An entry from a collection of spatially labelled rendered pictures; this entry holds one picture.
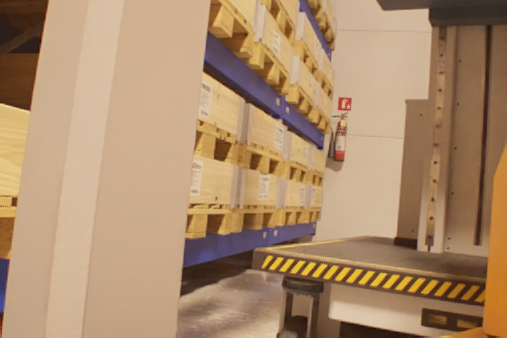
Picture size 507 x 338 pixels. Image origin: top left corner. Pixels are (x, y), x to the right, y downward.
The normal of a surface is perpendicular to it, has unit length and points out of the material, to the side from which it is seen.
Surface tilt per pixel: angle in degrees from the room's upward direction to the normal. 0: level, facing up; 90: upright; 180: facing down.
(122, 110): 90
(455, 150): 90
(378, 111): 90
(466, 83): 90
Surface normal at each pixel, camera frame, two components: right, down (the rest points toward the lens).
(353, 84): -0.26, -0.12
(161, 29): 0.84, 0.03
